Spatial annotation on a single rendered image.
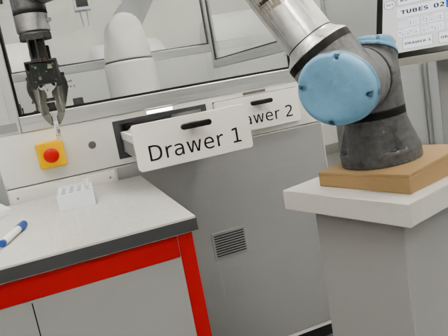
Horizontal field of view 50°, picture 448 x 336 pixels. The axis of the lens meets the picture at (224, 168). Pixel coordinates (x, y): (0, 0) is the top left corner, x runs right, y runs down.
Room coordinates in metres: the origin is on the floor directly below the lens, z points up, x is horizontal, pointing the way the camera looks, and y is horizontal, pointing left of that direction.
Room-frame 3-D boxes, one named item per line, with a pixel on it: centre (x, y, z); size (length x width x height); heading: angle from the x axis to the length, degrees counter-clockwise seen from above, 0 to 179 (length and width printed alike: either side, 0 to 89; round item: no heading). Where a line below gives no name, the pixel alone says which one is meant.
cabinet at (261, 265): (1.94, 0.26, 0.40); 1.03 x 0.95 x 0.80; 108
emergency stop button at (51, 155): (1.32, 0.46, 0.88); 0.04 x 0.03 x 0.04; 108
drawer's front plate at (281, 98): (1.57, -0.14, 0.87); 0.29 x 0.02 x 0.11; 108
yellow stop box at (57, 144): (1.35, 0.47, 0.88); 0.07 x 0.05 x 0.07; 108
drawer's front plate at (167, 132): (1.16, 0.06, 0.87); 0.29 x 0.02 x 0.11; 108
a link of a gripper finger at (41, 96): (1.17, 0.40, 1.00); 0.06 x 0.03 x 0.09; 15
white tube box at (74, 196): (1.18, 0.37, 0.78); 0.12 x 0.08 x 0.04; 15
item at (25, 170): (1.94, 0.27, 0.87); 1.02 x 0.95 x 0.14; 108
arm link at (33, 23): (1.17, 0.37, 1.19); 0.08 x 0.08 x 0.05
